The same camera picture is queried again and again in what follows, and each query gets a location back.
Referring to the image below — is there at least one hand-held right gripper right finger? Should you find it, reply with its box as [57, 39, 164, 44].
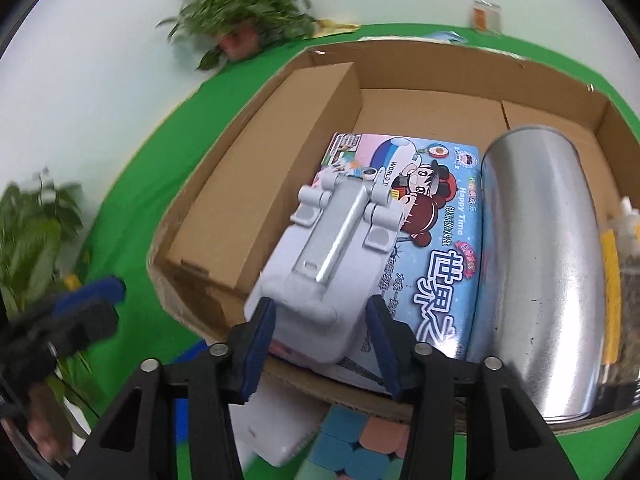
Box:
[364, 296, 581, 480]

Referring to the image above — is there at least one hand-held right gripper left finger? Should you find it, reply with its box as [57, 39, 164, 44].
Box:
[65, 297, 277, 480]

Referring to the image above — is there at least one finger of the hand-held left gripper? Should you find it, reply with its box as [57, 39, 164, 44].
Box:
[45, 304, 122, 358]
[47, 275, 127, 313]

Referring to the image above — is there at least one white folding phone stand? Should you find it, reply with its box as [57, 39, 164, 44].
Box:
[245, 165, 407, 367]

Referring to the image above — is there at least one pink cartoon board game box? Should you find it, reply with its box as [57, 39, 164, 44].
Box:
[270, 132, 484, 397]

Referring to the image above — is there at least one silver steel tumbler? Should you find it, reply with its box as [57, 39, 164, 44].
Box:
[465, 124, 602, 422]

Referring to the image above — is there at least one large cardboard box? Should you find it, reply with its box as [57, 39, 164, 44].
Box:
[146, 40, 640, 436]

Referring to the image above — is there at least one clear bottle white cap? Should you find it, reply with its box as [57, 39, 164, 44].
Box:
[607, 195, 640, 247]

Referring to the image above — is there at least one person's left hand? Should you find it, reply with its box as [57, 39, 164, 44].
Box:
[22, 382, 77, 467]

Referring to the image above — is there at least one blue object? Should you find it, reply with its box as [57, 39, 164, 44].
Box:
[172, 339, 209, 364]

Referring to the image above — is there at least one leafy green plant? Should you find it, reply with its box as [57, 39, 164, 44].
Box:
[0, 169, 103, 423]

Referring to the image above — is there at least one pastel puzzle cube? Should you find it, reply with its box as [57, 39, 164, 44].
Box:
[292, 404, 412, 480]

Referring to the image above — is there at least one green table cloth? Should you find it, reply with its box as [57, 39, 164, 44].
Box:
[65, 22, 640, 480]

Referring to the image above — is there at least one potted green plant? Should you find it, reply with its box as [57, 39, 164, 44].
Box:
[156, 0, 321, 72]

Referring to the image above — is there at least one yellow paper envelope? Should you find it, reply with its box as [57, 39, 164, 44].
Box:
[314, 17, 363, 38]

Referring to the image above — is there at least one glass jar orange label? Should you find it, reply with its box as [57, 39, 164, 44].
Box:
[470, 0, 502, 35]

